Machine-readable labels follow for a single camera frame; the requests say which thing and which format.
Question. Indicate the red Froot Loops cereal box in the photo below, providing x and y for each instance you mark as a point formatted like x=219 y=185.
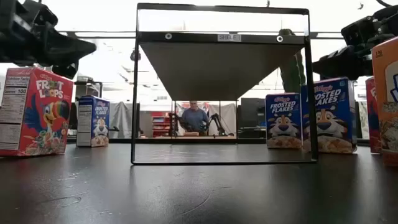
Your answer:
x=46 y=118
x=372 y=124

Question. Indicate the orange Mini-Wheats cereal box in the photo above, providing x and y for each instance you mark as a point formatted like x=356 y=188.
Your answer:
x=385 y=109

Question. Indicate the person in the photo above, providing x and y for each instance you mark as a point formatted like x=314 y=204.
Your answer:
x=195 y=118

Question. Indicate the black metal background stand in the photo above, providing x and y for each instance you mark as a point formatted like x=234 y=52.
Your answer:
x=93 y=83

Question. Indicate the black background robot arm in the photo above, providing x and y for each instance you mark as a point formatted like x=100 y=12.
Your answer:
x=177 y=124
x=217 y=123

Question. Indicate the blue Frosted Flakes cereal box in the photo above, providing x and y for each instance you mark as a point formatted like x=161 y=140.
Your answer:
x=283 y=121
x=332 y=118
x=99 y=121

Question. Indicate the black metal wood-top shelf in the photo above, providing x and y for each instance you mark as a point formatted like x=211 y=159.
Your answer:
x=217 y=68

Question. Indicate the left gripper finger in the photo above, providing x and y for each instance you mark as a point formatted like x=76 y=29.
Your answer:
x=66 y=71
x=68 y=49

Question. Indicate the grey draped cloth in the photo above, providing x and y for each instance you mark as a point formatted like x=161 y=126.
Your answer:
x=228 y=118
x=122 y=118

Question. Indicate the leaf patterned cloth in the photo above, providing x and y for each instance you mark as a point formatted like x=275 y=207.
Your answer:
x=363 y=119

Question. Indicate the dark background monitor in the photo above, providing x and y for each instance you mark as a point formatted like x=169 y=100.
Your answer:
x=252 y=112

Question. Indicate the green cactus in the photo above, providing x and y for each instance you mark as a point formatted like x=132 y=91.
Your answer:
x=290 y=74

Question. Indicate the small dark ceiling fixture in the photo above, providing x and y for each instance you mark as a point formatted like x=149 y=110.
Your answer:
x=360 y=5

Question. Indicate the white shelf label sticker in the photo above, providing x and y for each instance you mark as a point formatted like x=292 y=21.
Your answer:
x=229 y=37

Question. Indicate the red storage rack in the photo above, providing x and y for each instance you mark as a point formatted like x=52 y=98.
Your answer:
x=160 y=124

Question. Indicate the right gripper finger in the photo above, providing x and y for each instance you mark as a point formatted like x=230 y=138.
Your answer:
x=348 y=57
x=354 y=71

